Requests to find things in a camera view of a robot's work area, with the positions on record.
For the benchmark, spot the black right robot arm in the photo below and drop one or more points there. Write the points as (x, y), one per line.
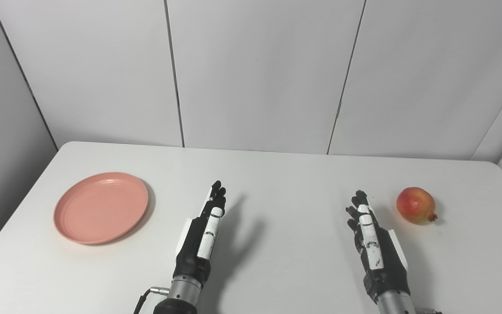
(395, 303)

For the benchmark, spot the red yellow pomegranate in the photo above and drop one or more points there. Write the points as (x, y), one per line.
(414, 205)

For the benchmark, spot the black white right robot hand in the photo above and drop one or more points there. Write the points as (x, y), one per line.
(386, 266)

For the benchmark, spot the pink round plate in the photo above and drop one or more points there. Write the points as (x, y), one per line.
(100, 208)

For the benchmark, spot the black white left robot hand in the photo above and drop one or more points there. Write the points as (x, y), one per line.
(192, 244)

